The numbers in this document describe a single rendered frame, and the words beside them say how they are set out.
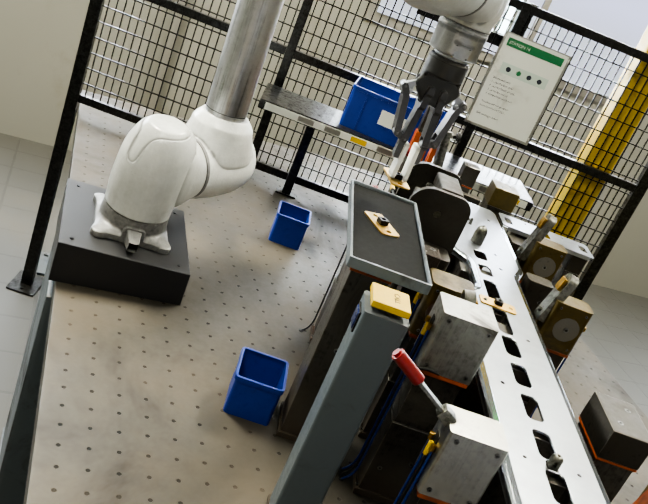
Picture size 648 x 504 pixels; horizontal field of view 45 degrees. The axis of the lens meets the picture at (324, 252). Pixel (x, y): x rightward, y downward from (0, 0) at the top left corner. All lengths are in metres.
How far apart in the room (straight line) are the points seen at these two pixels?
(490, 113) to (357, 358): 1.59
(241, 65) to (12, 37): 2.41
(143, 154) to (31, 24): 2.43
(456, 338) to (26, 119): 3.23
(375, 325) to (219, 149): 0.84
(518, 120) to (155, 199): 1.33
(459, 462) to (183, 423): 0.57
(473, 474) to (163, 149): 0.96
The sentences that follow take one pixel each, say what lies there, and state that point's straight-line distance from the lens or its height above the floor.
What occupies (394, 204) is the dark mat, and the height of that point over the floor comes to 1.16.
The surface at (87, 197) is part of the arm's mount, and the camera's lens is 1.95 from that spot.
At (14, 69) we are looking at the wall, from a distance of 4.19.
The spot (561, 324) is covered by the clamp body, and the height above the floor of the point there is 1.00.
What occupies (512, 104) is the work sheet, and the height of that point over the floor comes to 1.25.
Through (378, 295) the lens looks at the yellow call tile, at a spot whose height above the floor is 1.16.
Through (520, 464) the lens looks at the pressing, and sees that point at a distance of 1.27.
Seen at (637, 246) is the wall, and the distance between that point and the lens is 5.62.
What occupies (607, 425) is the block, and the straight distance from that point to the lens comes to 1.47.
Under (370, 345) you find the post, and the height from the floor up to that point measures 1.09.
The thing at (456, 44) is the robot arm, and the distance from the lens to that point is 1.39.
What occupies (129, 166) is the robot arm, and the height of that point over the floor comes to 0.97.
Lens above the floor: 1.64
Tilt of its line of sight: 23 degrees down
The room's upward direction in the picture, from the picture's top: 23 degrees clockwise
